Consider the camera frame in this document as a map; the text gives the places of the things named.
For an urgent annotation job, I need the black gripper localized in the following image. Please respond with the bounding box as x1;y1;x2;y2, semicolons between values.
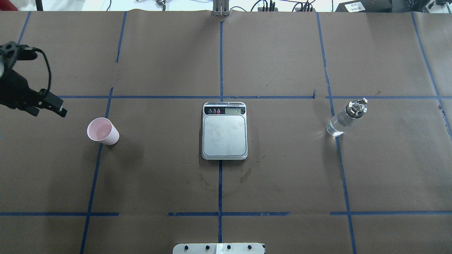
0;70;67;117

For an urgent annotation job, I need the pink paper cup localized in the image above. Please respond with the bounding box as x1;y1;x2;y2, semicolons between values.
86;117;120;146

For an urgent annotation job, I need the glass sauce dispenser bottle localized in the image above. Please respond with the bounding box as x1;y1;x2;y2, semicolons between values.
326;97;368;137

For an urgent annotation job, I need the digital kitchen scale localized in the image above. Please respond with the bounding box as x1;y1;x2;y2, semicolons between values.
201;102;248;160

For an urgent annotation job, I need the black power adapter box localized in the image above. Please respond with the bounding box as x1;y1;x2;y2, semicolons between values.
334;0;392;13

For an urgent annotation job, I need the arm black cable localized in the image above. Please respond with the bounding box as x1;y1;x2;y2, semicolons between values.
32;48;52;96

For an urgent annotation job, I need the aluminium frame post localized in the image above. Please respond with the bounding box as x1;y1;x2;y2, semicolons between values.
212;0;230;17

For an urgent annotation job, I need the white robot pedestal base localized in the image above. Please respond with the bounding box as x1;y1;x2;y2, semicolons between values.
172;243;266;254

